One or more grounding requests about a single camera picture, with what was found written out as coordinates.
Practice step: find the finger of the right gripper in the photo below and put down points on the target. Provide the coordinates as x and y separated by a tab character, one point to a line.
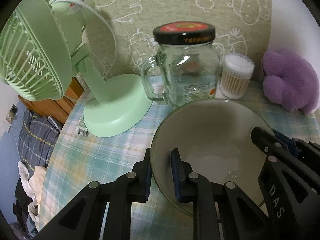
296	146
305	165

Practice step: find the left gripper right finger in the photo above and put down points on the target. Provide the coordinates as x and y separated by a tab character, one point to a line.
220	211

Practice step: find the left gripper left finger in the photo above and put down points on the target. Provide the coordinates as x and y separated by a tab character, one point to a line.
102	211

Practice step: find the grey ceramic bowl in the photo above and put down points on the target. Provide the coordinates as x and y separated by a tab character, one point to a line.
214	137

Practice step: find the plaid tablecloth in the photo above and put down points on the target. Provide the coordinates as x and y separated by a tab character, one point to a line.
78	160

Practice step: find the purple plush toy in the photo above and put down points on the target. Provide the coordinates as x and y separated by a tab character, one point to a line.
290	81

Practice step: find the white cloth on bed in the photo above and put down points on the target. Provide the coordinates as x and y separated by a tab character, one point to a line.
33	186

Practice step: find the cotton swab container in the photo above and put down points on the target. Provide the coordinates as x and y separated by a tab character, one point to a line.
237	70

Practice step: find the blue plaid pillow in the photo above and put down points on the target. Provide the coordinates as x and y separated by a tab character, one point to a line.
37	139

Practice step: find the glass jar with black lid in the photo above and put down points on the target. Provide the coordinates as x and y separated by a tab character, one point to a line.
188	62

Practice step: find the green desk fan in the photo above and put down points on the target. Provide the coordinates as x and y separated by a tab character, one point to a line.
42	50

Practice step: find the wall power outlet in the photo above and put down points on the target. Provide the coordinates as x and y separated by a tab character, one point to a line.
12	113

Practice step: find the green cartoon wall mat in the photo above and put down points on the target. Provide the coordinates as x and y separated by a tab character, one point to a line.
242	26

